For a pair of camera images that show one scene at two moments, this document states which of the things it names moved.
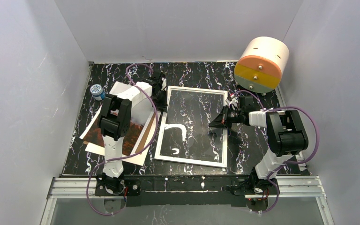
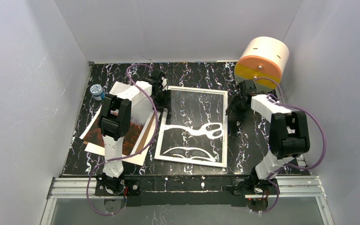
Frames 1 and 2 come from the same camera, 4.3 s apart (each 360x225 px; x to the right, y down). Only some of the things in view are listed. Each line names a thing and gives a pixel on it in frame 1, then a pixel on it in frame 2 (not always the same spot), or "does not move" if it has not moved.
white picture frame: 157,156 does not move
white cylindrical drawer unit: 261,64 does not move
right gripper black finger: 221,120 to 234,106
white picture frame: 185,136 does not move
